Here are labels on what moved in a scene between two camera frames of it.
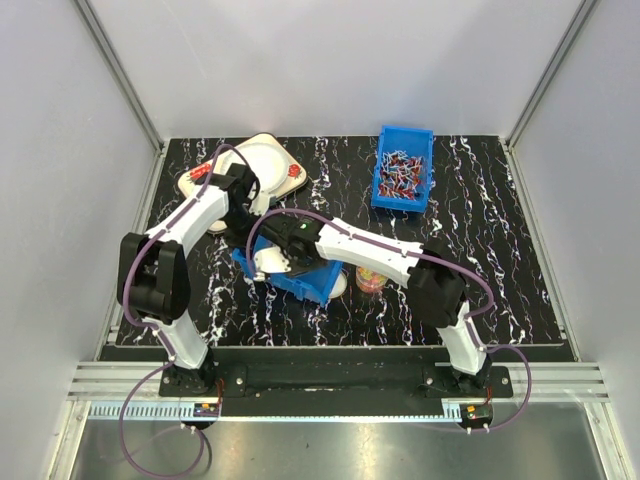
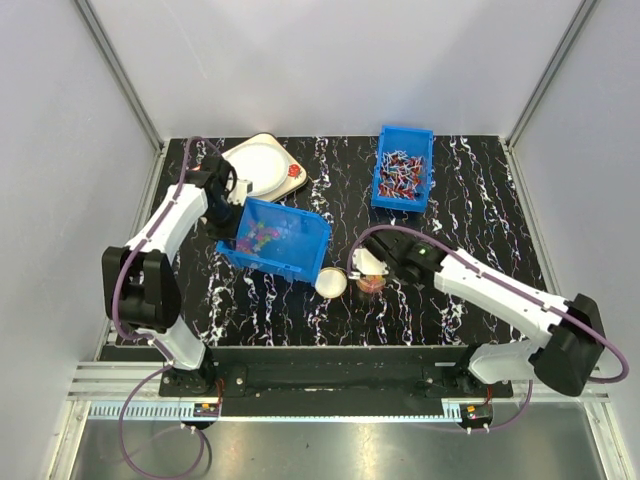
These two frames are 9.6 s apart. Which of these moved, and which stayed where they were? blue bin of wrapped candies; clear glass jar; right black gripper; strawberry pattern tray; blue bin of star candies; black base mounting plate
Moved: blue bin of star candies; right black gripper
Stayed: strawberry pattern tray; clear glass jar; black base mounting plate; blue bin of wrapped candies
